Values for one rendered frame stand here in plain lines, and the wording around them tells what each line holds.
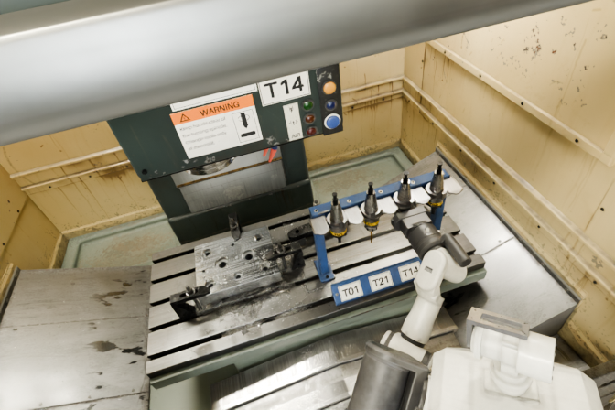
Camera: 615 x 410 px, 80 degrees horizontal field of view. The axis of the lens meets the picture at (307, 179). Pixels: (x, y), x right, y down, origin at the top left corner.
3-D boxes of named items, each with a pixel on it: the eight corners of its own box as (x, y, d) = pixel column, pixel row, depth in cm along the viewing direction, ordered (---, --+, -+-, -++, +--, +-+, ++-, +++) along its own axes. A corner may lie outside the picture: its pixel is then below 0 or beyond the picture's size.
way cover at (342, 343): (488, 397, 125) (498, 379, 114) (226, 497, 114) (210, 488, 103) (440, 318, 147) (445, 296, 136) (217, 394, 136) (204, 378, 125)
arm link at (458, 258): (429, 259, 111) (450, 290, 102) (408, 249, 105) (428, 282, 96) (458, 234, 107) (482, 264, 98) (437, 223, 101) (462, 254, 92)
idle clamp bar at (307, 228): (352, 227, 150) (351, 216, 146) (292, 249, 146) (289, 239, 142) (347, 219, 154) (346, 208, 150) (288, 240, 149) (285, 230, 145)
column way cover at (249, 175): (290, 188, 173) (268, 88, 138) (188, 216, 167) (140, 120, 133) (287, 181, 176) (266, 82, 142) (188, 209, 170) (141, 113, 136)
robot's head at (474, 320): (523, 383, 56) (526, 342, 54) (464, 362, 61) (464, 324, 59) (528, 355, 61) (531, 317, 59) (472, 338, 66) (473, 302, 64)
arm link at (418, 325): (450, 310, 100) (422, 377, 99) (414, 292, 105) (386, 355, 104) (447, 314, 91) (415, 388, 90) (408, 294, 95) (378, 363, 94)
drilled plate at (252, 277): (282, 280, 131) (279, 272, 128) (201, 306, 128) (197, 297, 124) (269, 232, 148) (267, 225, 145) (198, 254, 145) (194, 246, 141)
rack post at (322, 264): (335, 279, 134) (329, 225, 114) (321, 284, 133) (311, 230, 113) (327, 257, 141) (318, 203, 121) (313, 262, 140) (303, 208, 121)
